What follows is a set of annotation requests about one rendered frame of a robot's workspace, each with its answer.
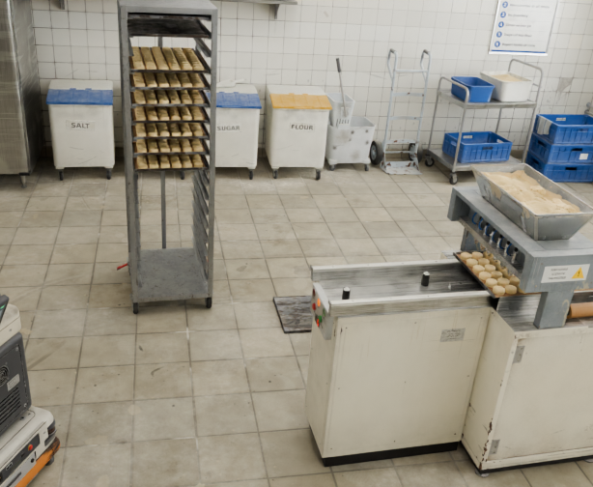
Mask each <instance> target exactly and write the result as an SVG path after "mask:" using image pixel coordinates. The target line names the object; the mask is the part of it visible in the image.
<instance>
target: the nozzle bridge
mask: <svg viewBox="0 0 593 487"><path fill-rule="evenodd" d="M475 213H477V214H476V215H475V217H474V219H473V221H474V222H478V219H479V218H480V215H481V216H482V217H483V218H484V219H483V224H482V228H485V225H486V222H489V223H490V224H491V225H490V229H489V233H488V235H491V233H492V231H493V229H495V230H497V231H496V235H495V239H494V240H495V241H498V238H499V236H500V234H501V235H502V236H503V237H505V238H504V239H503V243H502V247H505V245H506V244H507V241H509V242H510V244H511V246H510V251H509V254H513V251H514V250H515V247H516V248H517V249H518V257H517V260H516V262H515V263H513V262H511V258H512V256H509V255H508V256H505V255H504V254H503V253H504V249H497V248H496V245H497V243H491V242H490V237H489V236H487V237H484V236H483V234H484V233H483V232H484V230H483V231H482V230H480V231H478V230H477V229H476V228H477V224H476V225H475V224H474V223H473V222H472V217H473V215H474V214H475ZM447 217H448V218H449V219H450V220H451V221H459V222H460V223H461V224H462V225H463V226H464V227H465V229H464V233H463V238H462V243H461V248H460V250H461V251H471V250H482V249H481V247H480V243H481V244H482V245H483V246H484V247H485V248H484V249H483V250H486V248H487V249H488V250H489V251H490V252H491V254H492V255H493V256H494V257H495V258H497V259H498V260H499V261H500V262H501V263H502V264H503V265H504V266H505V267H506V268H507V269H508V270H509V271H510V272H511V273H512V274H513V275H514V276H515V277H517V278H518V279H519V280H520V285H519V287H520V288H521V289H522V290H523V291H524V292H525V293H535V292H542V294H541V298H540V300H539V304H538V308H537V311H536V315H535V319H534V323H533V325H534V326H535V327H536V328H537V329H557V328H564V324H565V321H566V318H567V314H568V311H569V307H570V304H571V301H572V297H573V294H574V291H575V290H578V289H593V243H592V242H591V241H590V240H588V239H587V238H585V237H584V236H583V235H582V234H581V233H580V232H577V233H576V234H575V235H574V236H573V237H572V238H571V239H569V240H551V241H535V240H533V239H532V238H531V237H530V236H529V235H527V234H526V233H525V232H524V231H523V230H522V229H521V228H520V227H519V226H517V225H516V224H515V223H514V222H513V221H511V220H510V219H509V218H508V217H507V216H505V215H504V214H503V213H501V212H500V211H499V210H498V209H497V208H495V207H494V206H493V205H492V204H491V203H489V202H488V201H487V200H486V199H484V198H483V197H482V195H481V192H480V189H479V186H453V187H452V192H451V198H450V203H449V209H448V214H447ZM474 238H475V239H477V240H478V241H479V242H478V243H474Z"/></svg>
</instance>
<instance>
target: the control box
mask: <svg viewBox="0 0 593 487"><path fill-rule="evenodd" d="M313 289H314V290H315V297H314V296H313ZM318 299H319V300H320V306H318ZM313 303H315V304H316V309H315V310H313V308H312V304H313ZM323 309H324V310H325V315H323ZM328 309H329V304H328V298H327V296H326V294H325V291H324V290H323V288H322V286H321V284H320V282H319V283H313V288H312V298H311V308H310V310H311V312H312V314H313V316H314V318H316V316H317V319H316V324H317V323H318V317H319V316H322V322H321V323H319V324H317V326H318V328H319V329H320V331H321V333H322V335H323V338H324V340H330V339H331V335H332V328H333V319H334V317H330V316H329V314H328Z"/></svg>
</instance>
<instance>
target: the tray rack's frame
mask: <svg viewBox="0 0 593 487"><path fill-rule="evenodd" d="M120 5H127V12H130V13H157V14H212V8H216V9H217V7H216V6H214V5H213V4H212V3H211V2H210V1H209V0H117V10H118V31H119V53H120V75H121V96H122V117H123V138H124V160H125V181H126V203H127V245H128V257H127V263H129V268H128V272H129V270H130V280H131V290H132V277H131V255H130V233H129V210H128V188H127V143H126V121H125V99H124V77H123V54H122V32H121V10H120ZM157 45H158V47H163V37H157ZM160 189H161V237H162V248H155V249H140V252H141V260H140V262H141V270H142V273H141V279H142V287H137V288H138V309H139V302H147V301H171V300H185V299H198V298H205V303H206V304H207V297H208V282H206V283H204V281H203V278H202V275H201V271H200V268H199V264H198V261H197V257H196V254H195V250H194V247H193V246H191V247H172V248H166V201H165V171H160Z"/></svg>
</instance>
